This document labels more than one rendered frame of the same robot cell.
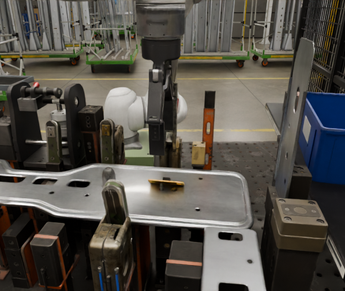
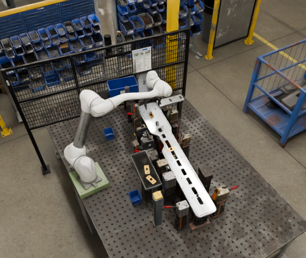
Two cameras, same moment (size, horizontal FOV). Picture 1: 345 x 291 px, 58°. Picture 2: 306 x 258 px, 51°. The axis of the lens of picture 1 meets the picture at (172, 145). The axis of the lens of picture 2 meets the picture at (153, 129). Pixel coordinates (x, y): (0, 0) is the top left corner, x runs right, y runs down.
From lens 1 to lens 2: 331 cm
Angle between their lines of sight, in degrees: 89
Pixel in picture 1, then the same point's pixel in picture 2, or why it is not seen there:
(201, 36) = not seen: outside the picture
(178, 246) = (165, 109)
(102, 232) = (174, 111)
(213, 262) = (167, 103)
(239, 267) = (166, 100)
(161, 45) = not seen: hidden behind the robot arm
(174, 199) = (154, 112)
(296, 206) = not seen: hidden behind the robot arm
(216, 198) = (150, 107)
